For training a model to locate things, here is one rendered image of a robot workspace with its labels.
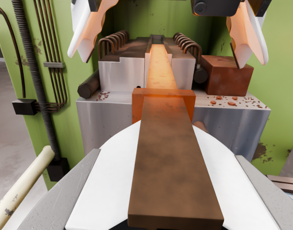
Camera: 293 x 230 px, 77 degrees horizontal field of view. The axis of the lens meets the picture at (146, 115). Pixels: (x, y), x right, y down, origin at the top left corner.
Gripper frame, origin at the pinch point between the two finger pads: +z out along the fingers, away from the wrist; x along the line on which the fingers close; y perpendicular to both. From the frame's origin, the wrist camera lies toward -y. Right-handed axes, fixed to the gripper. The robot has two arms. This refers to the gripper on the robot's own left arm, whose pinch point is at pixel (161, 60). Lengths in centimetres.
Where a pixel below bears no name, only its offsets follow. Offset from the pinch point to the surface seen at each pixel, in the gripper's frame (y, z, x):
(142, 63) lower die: -14.6, 13.7, -3.1
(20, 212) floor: 9, 113, -77
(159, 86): 3.6, -0.2, -0.2
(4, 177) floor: -13, 125, -105
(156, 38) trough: -50, 33, 0
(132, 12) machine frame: -61, 29, -11
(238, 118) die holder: -5.1, 18.3, 16.4
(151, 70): -1.2, 2.5, -1.0
